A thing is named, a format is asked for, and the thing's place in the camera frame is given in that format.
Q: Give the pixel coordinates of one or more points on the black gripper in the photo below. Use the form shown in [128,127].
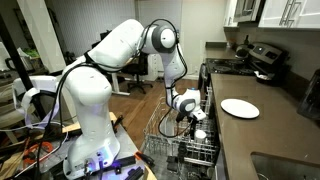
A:
[184,116]

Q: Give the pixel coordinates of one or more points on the white cup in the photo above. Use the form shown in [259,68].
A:
[200,136]

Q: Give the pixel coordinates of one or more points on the metal robot base table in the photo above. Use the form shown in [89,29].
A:
[128,143]

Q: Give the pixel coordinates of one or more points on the stainless dishwasher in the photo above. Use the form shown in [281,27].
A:
[200,173]

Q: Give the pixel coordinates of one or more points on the white plate standing upright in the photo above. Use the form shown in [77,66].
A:
[162,128]
[170,130]

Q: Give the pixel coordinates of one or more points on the black cutlery basket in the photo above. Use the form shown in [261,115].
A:
[181,151]

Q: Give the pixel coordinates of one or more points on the dark towel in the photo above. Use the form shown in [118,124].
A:
[202,80]

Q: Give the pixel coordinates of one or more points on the large white plate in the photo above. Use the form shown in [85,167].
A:
[240,108]

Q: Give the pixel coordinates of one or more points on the black orange clamp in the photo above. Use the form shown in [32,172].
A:
[145,158]

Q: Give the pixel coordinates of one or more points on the black kitchen stove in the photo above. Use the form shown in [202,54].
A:
[230,66]

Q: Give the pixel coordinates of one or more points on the black office chair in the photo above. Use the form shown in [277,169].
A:
[138,70]

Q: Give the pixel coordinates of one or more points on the dark pan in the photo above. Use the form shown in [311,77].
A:
[264,77]

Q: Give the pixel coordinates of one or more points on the wooden desk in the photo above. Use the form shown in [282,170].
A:
[115,85]

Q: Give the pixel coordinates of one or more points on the black pan on stove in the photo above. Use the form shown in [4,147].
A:
[242,50]

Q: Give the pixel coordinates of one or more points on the steel kitchen sink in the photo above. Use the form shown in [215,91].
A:
[283,168]

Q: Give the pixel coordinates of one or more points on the white window blind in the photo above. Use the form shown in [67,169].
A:
[160,13]

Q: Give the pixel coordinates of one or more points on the narrow white upper cabinet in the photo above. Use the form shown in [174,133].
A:
[230,13]

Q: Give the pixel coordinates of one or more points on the black countertop appliance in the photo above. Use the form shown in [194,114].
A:
[311,98]

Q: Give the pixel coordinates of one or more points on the steel microwave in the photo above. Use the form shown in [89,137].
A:
[248,10]

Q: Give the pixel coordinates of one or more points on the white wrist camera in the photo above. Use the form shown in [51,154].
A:
[199,115]

